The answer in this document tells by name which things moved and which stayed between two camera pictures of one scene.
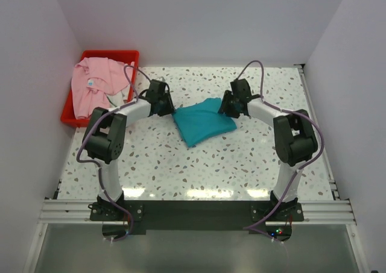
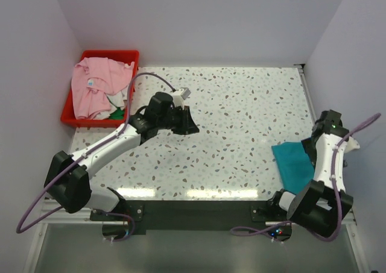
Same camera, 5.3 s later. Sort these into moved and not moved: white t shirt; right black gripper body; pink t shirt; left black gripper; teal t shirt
Moved: teal t shirt; left black gripper; right black gripper body
Not moved: pink t shirt; white t shirt
